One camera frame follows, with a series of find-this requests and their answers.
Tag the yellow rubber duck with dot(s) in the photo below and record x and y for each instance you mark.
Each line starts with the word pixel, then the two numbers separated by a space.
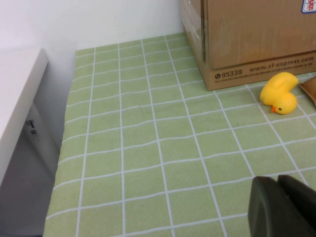
pixel 279 93

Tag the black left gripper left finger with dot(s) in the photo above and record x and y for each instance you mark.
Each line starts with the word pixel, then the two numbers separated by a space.
pixel 266 212

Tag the cardboard box with sf-express print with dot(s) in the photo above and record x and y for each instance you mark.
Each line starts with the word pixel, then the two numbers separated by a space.
pixel 247 37

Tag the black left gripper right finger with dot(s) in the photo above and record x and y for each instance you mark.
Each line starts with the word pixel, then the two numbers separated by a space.
pixel 301 197

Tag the red and blue box label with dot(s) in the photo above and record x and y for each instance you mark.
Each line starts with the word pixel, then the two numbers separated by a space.
pixel 309 6

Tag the brown snack packet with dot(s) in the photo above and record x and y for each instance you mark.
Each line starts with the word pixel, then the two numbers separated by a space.
pixel 310 89

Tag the white desk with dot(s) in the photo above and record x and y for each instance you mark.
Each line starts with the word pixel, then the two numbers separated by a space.
pixel 17 98

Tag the small barcode sticker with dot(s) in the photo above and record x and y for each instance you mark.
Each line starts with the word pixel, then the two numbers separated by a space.
pixel 30 123
pixel 35 134

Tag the green checked tablecloth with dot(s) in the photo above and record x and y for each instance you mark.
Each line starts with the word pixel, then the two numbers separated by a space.
pixel 148 148

